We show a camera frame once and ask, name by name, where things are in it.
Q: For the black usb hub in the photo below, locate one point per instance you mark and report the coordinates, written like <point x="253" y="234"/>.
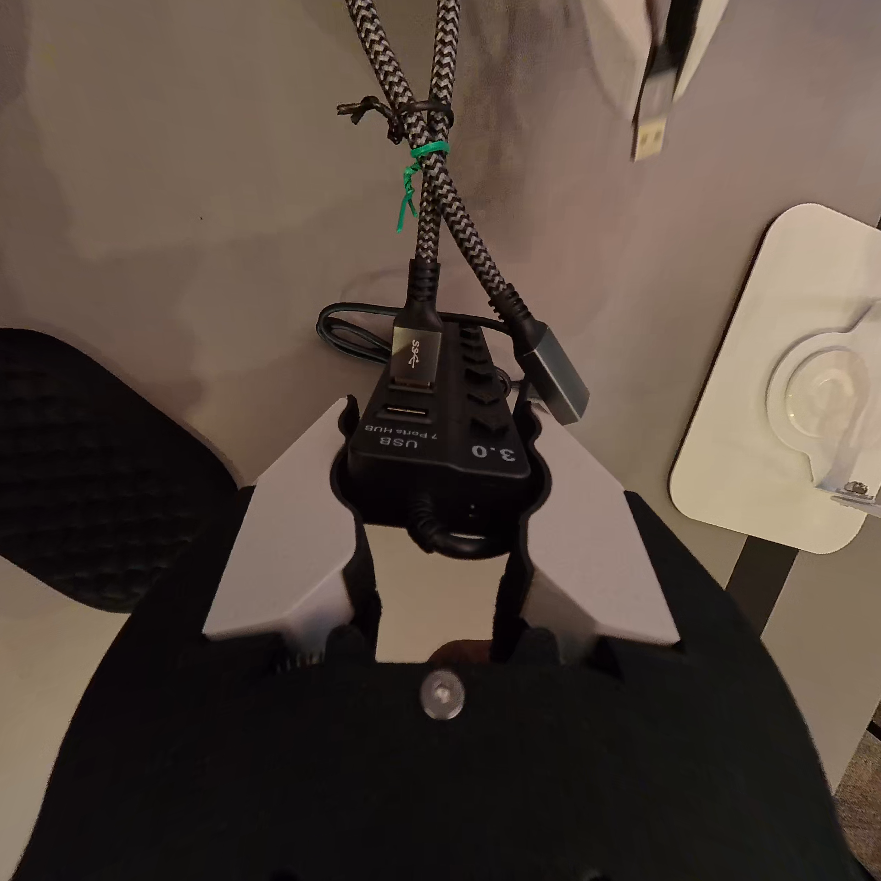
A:
<point x="448" y="427"/>

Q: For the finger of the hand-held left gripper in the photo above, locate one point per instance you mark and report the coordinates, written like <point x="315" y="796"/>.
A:
<point x="695" y="41"/>

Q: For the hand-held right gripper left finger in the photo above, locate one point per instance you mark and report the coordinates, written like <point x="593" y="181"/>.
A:
<point x="282" y="551"/>

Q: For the black wrist rest pad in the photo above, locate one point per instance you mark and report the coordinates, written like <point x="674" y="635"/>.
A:
<point x="97" y="468"/>

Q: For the white stand base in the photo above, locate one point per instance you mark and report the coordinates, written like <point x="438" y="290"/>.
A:
<point x="771" y="399"/>

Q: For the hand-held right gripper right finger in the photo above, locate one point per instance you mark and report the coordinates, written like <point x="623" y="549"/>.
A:
<point x="599" y="565"/>

